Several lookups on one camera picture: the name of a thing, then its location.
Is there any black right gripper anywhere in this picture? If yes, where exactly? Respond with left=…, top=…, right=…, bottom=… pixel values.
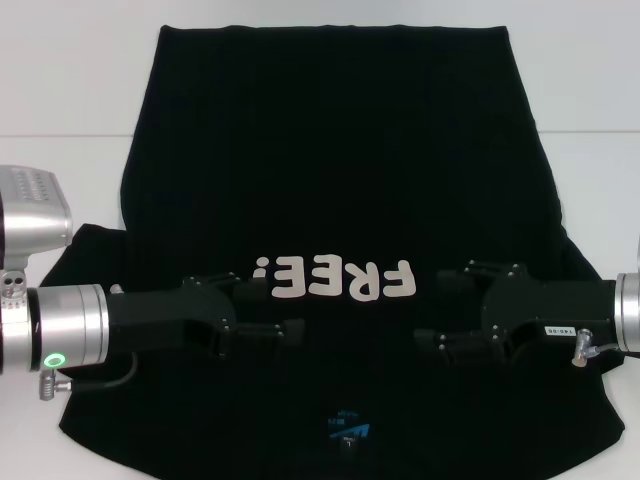
left=412, top=258, right=617, bottom=366

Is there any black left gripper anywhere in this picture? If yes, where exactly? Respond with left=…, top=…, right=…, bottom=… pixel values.
left=106, top=271, right=306, bottom=364

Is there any black shirt with FREE print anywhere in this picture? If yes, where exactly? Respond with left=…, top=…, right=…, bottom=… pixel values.
left=57, top=22, right=626, bottom=480

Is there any grey right arm cable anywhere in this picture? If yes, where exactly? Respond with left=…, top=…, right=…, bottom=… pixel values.
left=571, top=327, right=640, bottom=370

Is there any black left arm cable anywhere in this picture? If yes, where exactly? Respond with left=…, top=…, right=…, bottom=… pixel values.
left=38, top=351, right=140, bottom=402

